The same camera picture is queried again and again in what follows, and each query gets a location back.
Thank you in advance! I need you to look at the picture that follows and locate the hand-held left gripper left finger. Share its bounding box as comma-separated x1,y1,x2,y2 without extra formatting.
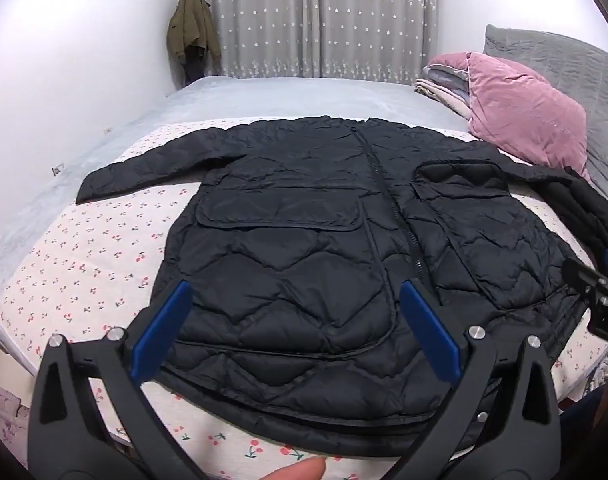
26,280,210,480

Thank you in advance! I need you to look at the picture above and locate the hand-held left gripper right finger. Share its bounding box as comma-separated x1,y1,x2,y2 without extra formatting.
384,280,567,480

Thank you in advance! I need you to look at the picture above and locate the black quilted jacket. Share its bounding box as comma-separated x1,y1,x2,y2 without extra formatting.
75,116,608,453

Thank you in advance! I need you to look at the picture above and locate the person's left hand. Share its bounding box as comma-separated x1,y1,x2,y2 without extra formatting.
275,456,329,480

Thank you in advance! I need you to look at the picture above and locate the person's dark navy clothing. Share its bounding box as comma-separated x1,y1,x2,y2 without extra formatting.
559,385,608,461

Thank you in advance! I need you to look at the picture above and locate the cherry print bed sheet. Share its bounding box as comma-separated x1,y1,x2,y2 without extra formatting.
0,117,608,480

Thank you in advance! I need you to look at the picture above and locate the pink velvet pillow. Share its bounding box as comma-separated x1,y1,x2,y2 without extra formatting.
466,51,592,183

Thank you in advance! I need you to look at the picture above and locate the purple floral cloth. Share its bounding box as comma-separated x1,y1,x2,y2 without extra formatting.
0,387,29,442

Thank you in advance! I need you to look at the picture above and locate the grey quilted pillow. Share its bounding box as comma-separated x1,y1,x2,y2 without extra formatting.
483,24,608,211

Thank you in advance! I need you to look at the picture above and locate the stack of folded blankets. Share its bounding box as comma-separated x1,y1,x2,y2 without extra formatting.
415,52,472,121

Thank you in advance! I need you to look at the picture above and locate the olive green hanging jacket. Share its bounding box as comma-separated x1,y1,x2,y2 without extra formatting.
166,0,222,86

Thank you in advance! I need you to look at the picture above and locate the grey star print curtain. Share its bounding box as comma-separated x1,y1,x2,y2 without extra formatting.
191,0,440,83

